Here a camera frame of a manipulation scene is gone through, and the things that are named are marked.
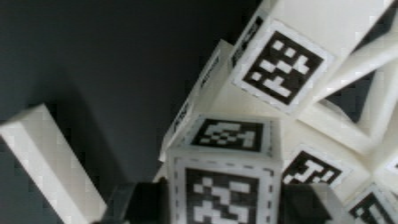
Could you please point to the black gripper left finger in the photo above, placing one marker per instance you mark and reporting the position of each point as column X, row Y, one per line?
column 137, row 204

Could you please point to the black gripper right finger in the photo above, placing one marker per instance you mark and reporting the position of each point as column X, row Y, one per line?
column 310, row 205

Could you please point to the white chair leg with tag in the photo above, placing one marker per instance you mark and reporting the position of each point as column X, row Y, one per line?
column 228, row 133
column 224, row 191

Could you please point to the white chair back part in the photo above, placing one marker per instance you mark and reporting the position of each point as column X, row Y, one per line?
column 324, row 44

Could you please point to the white U-shaped fence frame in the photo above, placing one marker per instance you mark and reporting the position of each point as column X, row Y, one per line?
column 43, row 152

